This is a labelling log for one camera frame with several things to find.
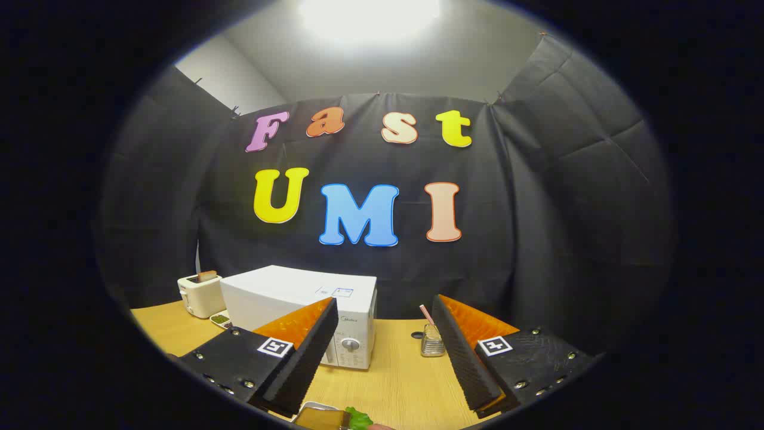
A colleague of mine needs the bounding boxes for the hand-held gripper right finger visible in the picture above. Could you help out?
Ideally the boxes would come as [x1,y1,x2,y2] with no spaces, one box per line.
[431,294,599,419]

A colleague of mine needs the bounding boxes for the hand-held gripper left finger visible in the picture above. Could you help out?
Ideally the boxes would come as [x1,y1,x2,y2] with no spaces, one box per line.
[178,297,340,419]

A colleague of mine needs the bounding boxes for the brown bread lettuce sandwich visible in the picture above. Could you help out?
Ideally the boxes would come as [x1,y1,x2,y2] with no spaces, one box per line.
[295,407,375,430]

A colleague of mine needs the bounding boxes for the white microwave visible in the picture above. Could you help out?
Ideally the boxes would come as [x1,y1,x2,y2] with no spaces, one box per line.
[220,265,378,371]

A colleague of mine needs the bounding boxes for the white plate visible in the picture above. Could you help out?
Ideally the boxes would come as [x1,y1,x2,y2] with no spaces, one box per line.
[292,401,341,426]

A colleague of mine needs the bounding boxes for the white toaster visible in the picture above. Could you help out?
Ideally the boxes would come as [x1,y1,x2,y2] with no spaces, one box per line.
[177,272,224,319]

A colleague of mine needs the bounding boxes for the black backdrop cloth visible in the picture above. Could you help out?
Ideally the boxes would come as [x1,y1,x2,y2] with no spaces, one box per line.
[98,33,675,359]

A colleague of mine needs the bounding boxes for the metal wire mesh holder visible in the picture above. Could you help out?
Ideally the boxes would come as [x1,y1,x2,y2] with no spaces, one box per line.
[421,324,446,358]

